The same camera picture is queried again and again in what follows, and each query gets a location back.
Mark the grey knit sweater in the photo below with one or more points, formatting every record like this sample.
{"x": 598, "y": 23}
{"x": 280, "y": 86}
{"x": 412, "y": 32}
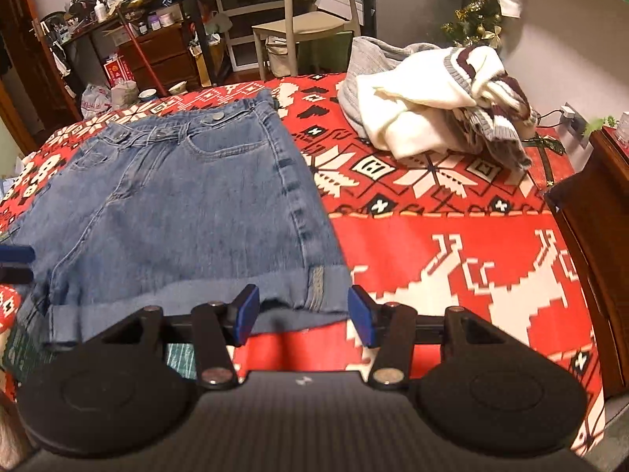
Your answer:
{"x": 363, "y": 56}

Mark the clear plastic cups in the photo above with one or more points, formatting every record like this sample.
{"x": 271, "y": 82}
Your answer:
{"x": 624, "y": 130}

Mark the blue denim shorts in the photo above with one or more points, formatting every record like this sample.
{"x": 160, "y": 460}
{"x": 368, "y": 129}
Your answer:
{"x": 172, "y": 206}

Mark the white wall socket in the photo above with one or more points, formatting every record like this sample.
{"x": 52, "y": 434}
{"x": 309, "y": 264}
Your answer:
{"x": 572, "y": 120}

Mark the wooden door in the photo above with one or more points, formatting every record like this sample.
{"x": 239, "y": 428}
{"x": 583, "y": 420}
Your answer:
{"x": 24, "y": 59}

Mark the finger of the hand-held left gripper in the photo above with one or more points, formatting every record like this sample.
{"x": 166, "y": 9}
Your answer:
{"x": 17, "y": 254}

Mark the green plant sprig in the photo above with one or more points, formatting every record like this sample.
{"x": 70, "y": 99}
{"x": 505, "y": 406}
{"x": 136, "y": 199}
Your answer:
{"x": 602, "y": 123}

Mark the small Christmas tree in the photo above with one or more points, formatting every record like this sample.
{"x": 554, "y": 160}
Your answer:
{"x": 474, "y": 19}

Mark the wooden drawer cabinet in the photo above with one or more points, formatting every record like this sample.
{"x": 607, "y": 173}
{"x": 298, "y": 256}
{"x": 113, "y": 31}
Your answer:
{"x": 167, "y": 54}

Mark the red patterned blanket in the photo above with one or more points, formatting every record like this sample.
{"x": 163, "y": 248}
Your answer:
{"x": 442, "y": 236}

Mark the dark desk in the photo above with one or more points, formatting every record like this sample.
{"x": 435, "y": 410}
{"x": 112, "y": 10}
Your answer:
{"x": 199, "y": 19}

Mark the white drawer unit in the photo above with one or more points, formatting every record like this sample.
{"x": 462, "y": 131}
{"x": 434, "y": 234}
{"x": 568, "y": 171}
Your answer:
{"x": 231, "y": 54}

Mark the blue and white bowl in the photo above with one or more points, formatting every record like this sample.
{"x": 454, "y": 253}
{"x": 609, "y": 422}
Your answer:
{"x": 147, "y": 94}

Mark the brown paper bag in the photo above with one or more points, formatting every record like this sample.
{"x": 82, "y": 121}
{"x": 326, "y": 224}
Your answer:
{"x": 201, "y": 69}

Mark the white ceramic bowl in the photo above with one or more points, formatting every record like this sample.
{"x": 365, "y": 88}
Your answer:
{"x": 178, "y": 88}

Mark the white sack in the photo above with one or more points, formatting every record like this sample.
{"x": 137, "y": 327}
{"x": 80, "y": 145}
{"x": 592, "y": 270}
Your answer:
{"x": 125, "y": 94}

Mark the beige plastic chair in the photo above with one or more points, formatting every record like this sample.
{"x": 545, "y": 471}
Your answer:
{"x": 304, "y": 22}

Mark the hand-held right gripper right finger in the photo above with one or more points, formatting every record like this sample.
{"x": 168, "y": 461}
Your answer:
{"x": 361, "y": 317}

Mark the white lotion bottle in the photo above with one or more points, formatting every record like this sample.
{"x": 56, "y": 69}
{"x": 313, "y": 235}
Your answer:
{"x": 100, "y": 11}

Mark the white sweater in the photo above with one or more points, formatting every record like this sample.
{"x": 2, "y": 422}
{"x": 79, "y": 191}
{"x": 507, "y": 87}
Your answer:
{"x": 417, "y": 103}

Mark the grey refrigerator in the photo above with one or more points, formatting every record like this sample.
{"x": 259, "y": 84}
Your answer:
{"x": 417, "y": 0}

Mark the green cutting mat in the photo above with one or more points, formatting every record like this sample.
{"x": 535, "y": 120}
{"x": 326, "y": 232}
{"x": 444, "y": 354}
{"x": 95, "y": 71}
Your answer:
{"x": 181, "y": 360}

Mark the striped knit sweater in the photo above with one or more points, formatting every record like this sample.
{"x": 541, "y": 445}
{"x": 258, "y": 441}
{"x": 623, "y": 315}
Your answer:
{"x": 496, "y": 123}

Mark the red cardboard box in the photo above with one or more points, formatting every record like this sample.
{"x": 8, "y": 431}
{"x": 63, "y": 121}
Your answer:
{"x": 118, "y": 71}

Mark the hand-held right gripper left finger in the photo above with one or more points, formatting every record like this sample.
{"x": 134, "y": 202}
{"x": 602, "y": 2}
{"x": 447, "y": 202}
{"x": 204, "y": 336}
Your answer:
{"x": 248, "y": 314}

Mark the white waste bin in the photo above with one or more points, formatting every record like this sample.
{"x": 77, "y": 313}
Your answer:
{"x": 280, "y": 59}

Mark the red print plastic bag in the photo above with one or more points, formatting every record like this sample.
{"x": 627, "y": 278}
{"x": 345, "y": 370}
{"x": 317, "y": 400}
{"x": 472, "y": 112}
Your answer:
{"x": 96, "y": 101}

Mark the green storage bin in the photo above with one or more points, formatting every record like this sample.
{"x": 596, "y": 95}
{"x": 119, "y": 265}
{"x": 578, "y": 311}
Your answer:
{"x": 334, "y": 56}

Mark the wooden nightstand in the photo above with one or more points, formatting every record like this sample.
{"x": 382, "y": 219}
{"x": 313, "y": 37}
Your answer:
{"x": 599, "y": 216}

